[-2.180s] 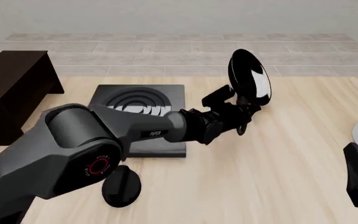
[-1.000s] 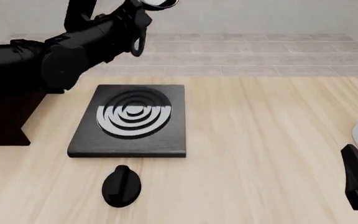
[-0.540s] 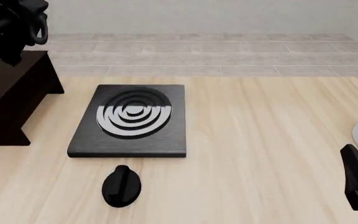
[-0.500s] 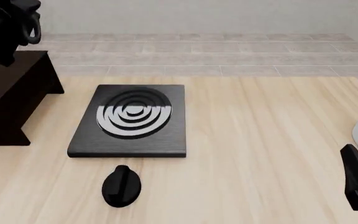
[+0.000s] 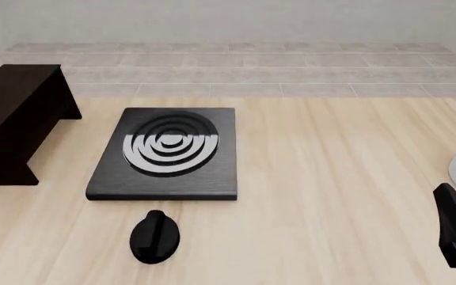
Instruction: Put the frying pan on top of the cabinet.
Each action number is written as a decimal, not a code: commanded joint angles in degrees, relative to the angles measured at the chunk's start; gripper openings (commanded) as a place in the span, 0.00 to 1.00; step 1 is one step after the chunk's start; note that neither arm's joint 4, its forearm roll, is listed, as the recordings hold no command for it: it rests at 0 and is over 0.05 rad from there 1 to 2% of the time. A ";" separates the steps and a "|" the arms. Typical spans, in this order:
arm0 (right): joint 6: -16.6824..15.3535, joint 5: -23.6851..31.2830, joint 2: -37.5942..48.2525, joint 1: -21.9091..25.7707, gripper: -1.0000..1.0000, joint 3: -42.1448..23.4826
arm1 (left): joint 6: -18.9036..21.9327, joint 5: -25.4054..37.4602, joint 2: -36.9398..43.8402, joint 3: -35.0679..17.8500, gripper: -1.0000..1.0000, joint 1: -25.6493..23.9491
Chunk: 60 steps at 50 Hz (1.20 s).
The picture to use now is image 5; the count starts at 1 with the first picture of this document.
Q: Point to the flat black stove plate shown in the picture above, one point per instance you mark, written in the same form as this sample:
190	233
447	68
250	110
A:
164	181

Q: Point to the dark wooden cabinet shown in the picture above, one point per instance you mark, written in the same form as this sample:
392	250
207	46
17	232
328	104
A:
14	112

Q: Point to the round black stove knob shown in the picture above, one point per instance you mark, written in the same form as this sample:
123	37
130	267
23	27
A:
153	240

